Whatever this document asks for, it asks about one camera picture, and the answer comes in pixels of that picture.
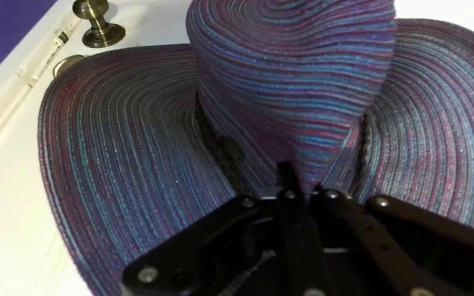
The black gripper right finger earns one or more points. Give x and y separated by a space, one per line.
386 247

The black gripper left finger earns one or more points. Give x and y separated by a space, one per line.
297 236

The purple woven brimmed hat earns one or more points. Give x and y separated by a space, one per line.
139 154

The brass door knob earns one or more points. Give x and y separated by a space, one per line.
99 27
66 63

